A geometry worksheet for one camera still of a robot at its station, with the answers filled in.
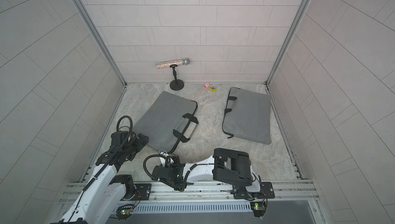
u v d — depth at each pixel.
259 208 0.68
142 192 0.71
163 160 0.68
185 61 0.99
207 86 1.13
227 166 0.48
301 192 0.72
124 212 0.64
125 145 0.59
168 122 0.92
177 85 1.16
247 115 0.96
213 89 1.12
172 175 0.59
